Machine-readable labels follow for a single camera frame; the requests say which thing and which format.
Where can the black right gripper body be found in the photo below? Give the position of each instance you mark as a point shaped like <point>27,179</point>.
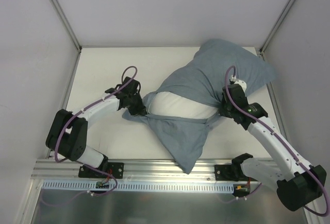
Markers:
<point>225,109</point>

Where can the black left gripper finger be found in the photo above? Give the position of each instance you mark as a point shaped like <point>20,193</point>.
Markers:
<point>134,111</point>
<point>142,109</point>

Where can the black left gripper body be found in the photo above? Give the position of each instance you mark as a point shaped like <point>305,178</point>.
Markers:
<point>137,105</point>

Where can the white pillow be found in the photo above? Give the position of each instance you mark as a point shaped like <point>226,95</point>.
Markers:
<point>169,104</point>

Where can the blue-grey pillowcase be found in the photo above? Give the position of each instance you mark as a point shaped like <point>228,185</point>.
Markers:
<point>202,80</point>

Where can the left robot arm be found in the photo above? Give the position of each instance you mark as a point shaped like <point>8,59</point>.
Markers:
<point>68,133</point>

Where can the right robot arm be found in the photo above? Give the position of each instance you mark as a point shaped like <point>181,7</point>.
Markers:
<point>296,181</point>

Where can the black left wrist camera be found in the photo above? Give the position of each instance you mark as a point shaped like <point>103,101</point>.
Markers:
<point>132,86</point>

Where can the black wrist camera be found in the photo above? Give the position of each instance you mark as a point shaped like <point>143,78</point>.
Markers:
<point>237,88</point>
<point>132,86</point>

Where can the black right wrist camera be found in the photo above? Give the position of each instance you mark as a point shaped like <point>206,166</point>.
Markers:
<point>237,88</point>

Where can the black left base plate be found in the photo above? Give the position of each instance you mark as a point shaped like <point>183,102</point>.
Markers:
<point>116,169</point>

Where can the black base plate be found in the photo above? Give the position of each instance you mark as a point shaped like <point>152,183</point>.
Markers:
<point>230,172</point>
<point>116,169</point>

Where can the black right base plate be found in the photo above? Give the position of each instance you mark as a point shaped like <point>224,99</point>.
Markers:
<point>230,172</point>

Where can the aluminium front rail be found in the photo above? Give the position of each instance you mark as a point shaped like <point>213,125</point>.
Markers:
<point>135,170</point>

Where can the white slotted cable duct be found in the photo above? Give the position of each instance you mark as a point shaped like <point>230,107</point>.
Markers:
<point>219,188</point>

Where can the left rear frame post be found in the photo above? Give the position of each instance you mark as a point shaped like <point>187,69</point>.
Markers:
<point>65,22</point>

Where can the frame post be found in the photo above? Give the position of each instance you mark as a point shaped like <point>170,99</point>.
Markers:
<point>282,16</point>
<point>65,22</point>

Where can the right rear frame post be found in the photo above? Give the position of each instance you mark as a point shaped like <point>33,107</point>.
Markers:
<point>282,16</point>

